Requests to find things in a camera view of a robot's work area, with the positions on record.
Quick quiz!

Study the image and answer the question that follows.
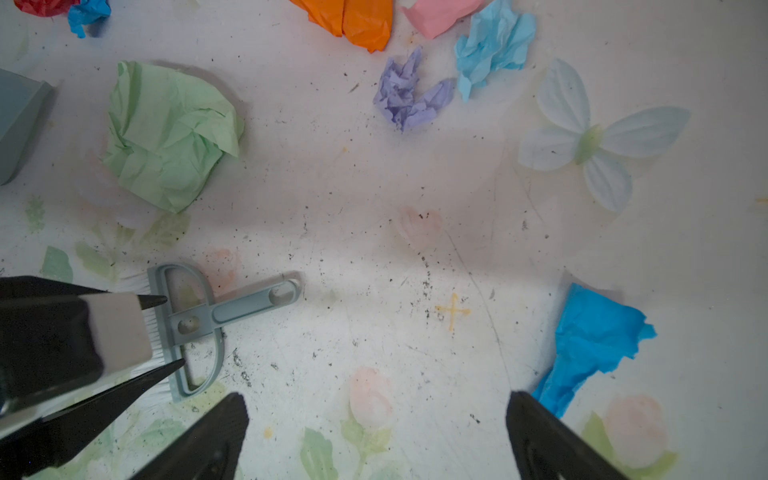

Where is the grey-green hand brush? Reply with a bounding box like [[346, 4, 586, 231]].
[[131, 263, 302, 407]]

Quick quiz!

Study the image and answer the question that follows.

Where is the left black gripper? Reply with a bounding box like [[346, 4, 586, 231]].
[[1, 276, 185, 477]]

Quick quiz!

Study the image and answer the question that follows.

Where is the pink paper scrap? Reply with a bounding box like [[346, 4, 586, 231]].
[[400, 0, 484, 39]]

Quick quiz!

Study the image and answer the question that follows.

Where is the small blue paper scrap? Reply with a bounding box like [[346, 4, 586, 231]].
[[67, 0, 112, 39]]

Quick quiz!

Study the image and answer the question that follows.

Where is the purple paper scrap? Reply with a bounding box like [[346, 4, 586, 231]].
[[373, 46, 455, 132]]

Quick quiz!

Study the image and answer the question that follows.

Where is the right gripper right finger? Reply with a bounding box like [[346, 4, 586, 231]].
[[506, 391, 626, 480]]

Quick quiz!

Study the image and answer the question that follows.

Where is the light blue paper scrap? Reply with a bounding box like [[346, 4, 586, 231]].
[[454, 0, 537, 102]]

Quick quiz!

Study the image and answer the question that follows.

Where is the red paper scrap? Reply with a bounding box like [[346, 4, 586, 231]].
[[13, 0, 80, 18]]

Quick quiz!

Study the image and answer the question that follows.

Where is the grey-green plastic dustpan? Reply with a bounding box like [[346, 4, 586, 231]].
[[1, 69, 52, 185]]

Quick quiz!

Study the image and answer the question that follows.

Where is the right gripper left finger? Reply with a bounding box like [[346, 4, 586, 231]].
[[132, 393, 249, 479]]

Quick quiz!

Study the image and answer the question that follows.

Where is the light green paper scrap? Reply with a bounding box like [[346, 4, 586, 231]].
[[102, 61, 244, 214]]

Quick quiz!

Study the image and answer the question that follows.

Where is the orange paper scrap far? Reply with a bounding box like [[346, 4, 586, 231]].
[[291, 0, 394, 53]]

